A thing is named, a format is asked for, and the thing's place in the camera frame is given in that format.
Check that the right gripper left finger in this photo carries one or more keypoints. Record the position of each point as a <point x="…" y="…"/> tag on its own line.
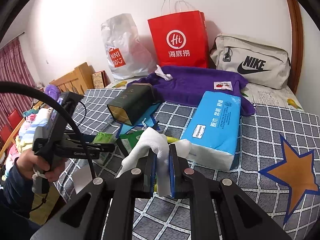
<point x="103" y="209"/>

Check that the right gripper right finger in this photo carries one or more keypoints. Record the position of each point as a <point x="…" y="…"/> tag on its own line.
<point x="219" y="209"/>

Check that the green wet wipes pack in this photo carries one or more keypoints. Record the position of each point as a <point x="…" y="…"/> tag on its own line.
<point x="126" y="142"/>

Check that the white cloth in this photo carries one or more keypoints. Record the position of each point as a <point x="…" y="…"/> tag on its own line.
<point x="151" y="140"/>

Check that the person's left forearm sleeve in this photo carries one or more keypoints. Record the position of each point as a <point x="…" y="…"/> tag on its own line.
<point x="16" y="202"/>

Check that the person's left hand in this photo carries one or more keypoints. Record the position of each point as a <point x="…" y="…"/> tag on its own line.
<point x="27" y="160"/>

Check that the pile of clothes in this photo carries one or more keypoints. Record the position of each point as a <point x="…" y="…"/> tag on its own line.
<point x="25" y="137"/>

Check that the small green tissue packet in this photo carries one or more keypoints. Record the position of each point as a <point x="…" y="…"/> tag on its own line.
<point x="103" y="139"/>

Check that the grey checked bedspread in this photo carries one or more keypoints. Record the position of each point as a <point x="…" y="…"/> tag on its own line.
<point x="258" y="147"/>

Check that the blue tissue pack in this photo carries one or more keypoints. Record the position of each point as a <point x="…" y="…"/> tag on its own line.
<point x="213" y="131"/>

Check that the brown patterned box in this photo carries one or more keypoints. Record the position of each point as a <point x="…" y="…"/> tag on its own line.
<point x="99" y="79"/>

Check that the dark green tea tin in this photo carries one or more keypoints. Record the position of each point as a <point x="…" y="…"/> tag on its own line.
<point x="132" y="103"/>

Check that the red curtain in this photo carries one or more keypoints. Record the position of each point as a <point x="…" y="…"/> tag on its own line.
<point x="14" y="69"/>

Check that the white Miniso plastic bag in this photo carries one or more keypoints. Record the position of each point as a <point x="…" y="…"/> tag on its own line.
<point x="126" y="56"/>

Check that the purple towel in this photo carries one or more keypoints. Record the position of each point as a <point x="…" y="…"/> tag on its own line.
<point x="188" y="84"/>

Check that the beige Nike bag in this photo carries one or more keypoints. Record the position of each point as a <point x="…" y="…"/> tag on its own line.
<point x="258" y="62"/>

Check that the red Haidilao paper bag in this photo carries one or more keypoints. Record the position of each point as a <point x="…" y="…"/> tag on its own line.
<point x="180" y="39"/>

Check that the wooden door frame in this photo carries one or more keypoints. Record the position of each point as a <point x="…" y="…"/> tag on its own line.
<point x="297" y="46"/>

